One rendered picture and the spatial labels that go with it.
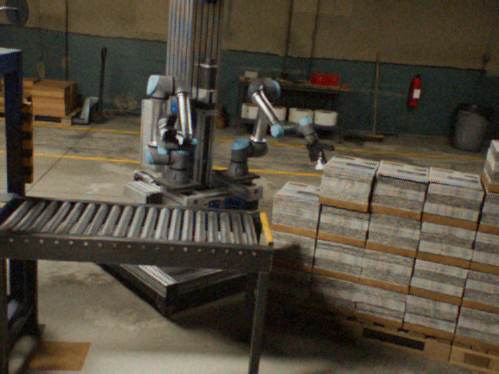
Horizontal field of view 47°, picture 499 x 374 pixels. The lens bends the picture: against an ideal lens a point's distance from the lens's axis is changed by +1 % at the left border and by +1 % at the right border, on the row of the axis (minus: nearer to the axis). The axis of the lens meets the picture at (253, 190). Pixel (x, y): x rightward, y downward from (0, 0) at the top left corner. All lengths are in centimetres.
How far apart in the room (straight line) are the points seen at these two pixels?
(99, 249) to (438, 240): 186
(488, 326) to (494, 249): 47
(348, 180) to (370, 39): 703
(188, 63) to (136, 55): 630
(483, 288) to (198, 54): 218
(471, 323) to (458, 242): 49
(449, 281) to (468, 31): 768
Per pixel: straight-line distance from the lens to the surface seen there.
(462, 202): 336
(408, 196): 335
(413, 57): 1048
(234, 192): 383
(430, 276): 350
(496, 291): 354
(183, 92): 340
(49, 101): 917
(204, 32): 370
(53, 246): 279
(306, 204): 343
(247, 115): 940
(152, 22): 988
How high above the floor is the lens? 184
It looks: 17 degrees down
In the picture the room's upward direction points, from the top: 6 degrees clockwise
